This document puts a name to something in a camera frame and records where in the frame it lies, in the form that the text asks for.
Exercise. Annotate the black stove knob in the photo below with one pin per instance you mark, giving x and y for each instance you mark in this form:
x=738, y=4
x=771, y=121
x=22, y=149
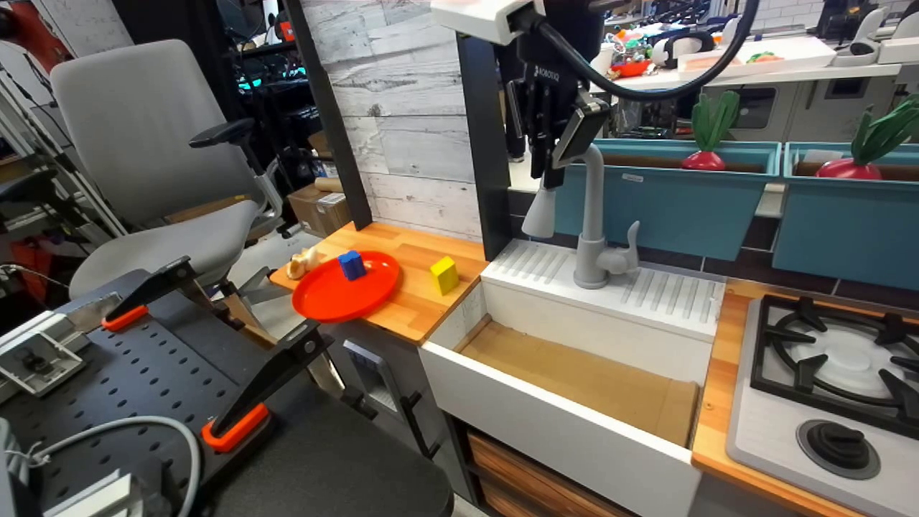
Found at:
x=839, y=446

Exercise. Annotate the red radish toy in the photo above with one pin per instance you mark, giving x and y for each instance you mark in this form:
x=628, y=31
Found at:
x=880, y=134
x=715, y=118

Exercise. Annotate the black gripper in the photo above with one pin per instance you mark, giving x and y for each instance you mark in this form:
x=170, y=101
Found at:
x=555, y=54

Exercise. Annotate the black slanted beam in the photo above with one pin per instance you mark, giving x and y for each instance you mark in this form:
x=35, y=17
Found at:
x=331, y=116

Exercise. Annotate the yellow cube block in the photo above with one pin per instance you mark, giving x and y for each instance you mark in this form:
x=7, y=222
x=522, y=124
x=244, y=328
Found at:
x=443, y=276

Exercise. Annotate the red bowl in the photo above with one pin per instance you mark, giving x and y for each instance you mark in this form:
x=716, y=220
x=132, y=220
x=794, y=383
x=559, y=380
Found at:
x=633, y=71

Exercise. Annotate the wide wooden countertop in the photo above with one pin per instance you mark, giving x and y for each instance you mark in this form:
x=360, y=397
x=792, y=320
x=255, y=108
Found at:
x=422, y=289

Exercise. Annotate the teal planter box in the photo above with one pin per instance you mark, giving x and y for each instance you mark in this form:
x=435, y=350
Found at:
x=852, y=233
x=671, y=206

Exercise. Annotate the blue cube block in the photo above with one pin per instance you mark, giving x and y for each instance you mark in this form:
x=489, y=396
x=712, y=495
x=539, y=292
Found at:
x=354, y=265

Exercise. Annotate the white background table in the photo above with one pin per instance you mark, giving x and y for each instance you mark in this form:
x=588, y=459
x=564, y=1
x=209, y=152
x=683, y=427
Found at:
x=786, y=74

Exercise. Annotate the small beige wooden toy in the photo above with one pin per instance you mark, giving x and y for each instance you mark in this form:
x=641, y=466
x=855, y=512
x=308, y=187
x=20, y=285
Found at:
x=302, y=265

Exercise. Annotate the black perforated board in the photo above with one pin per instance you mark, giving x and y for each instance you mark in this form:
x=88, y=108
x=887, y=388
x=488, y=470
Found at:
x=133, y=376

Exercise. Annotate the black vertical post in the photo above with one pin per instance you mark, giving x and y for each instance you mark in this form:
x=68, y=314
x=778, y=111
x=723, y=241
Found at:
x=485, y=153

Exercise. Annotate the gray office chair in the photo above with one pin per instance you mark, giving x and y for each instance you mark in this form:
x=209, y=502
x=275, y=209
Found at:
x=146, y=134

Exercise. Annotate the orange round plate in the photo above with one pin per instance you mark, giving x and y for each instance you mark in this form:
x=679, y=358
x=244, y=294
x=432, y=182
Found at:
x=337, y=292

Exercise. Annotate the white block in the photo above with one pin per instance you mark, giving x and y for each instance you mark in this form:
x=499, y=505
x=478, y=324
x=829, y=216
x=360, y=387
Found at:
x=90, y=493

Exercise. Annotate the silver square mount plate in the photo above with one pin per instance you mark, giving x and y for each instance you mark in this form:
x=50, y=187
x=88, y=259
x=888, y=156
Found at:
x=40, y=363

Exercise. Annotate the wooden drawer front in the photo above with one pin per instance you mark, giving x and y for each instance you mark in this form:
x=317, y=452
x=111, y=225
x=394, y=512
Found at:
x=535, y=485

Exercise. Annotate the white toy sink basin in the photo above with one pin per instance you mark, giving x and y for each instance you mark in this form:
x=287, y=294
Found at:
x=547, y=427

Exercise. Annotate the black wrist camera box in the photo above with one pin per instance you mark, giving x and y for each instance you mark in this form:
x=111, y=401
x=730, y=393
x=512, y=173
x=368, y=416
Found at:
x=585, y=131

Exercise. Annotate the gray kitchen faucet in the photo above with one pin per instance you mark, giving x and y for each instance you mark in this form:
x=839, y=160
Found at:
x=592, y=232

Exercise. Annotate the cardboard box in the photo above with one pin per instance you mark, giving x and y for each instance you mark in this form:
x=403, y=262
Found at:
x=320, y=209

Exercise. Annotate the gray toy cooktop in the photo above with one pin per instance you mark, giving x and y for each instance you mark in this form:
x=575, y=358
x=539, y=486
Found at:
x=765, y=433

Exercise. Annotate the black burner grate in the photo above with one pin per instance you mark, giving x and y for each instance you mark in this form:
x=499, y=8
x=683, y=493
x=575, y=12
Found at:
x=778, y=360

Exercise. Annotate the narrow wooden counter strip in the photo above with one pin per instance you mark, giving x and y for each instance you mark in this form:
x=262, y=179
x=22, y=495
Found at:
x=720, y=383

